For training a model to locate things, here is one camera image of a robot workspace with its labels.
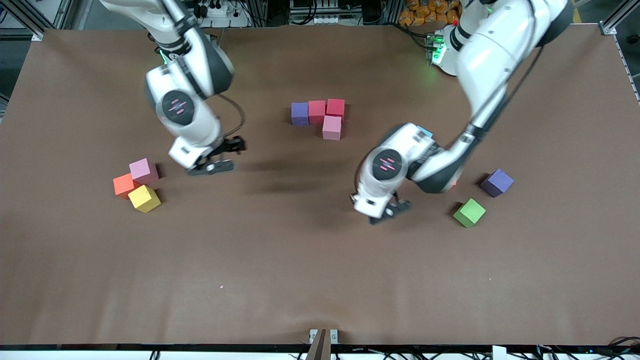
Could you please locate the pink foam cube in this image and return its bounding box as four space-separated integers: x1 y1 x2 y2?
129 158 159 185
322 115 343 141

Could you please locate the yellow foam cube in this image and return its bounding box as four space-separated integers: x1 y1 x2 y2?
128 185 162 214

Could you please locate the brown paper table cover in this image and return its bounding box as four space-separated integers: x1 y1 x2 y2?
0 24 640 347

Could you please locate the green foam cube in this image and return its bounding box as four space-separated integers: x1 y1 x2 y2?
453 198 487 229

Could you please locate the white power strip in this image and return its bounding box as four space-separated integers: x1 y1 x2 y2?
192 0 251 28

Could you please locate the orange snack bag pile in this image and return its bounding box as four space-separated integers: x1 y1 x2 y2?
398 0 463 27

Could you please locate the metal mount bracket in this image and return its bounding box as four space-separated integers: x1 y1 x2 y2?
306 328 339 360

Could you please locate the aluminium frame profile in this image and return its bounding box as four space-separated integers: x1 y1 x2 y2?
0 0 71 42
600 0 640 36

